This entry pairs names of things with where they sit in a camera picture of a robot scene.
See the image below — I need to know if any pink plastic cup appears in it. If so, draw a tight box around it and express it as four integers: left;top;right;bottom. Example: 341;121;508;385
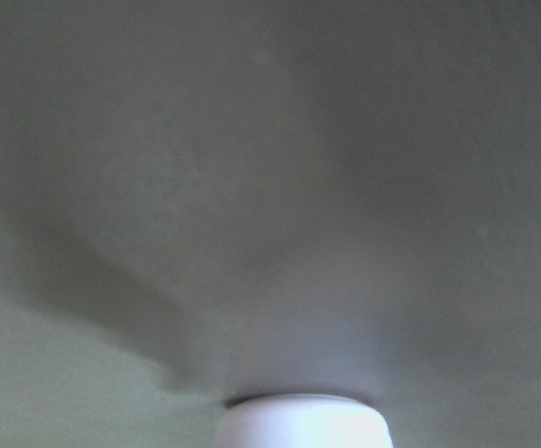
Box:
214;394;393;448

